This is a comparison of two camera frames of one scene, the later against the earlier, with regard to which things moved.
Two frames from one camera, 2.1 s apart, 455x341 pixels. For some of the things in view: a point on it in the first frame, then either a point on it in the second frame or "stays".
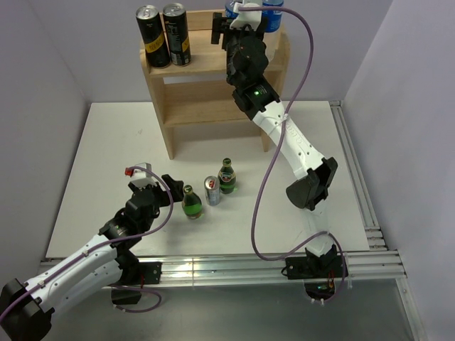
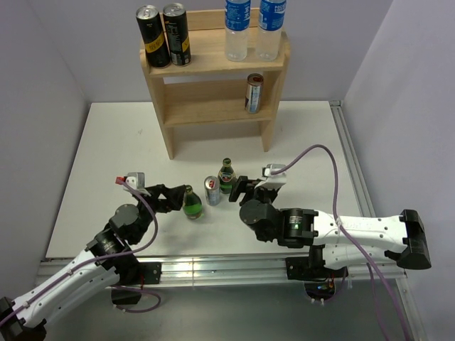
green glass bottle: [191, 203] stays
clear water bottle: [273, 23] stays
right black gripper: [218, 26] to [242, 185]
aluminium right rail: [376, 239] stays
